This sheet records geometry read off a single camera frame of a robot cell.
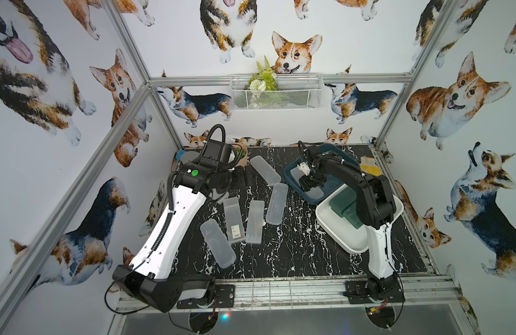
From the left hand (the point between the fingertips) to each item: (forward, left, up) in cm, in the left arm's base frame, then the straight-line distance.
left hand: (249, 176), depth 71 cm
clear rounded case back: (+24, -6, -30) cm, 39 cm away
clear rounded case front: (-14, +14, -31) cm, 36 cm away
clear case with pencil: (-6, 0, -29) cm, 30 cm away
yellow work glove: (+27, -60, -28) cm, 72 cm away
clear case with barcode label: (-2, +9, -30) cm, 31 cm away
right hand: (+13, -25, -24) cm, 36 cm away
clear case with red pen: (+16, -20, -21) cm, 33 cm away
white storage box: (-11, -40, -28) cm, 50 cm away
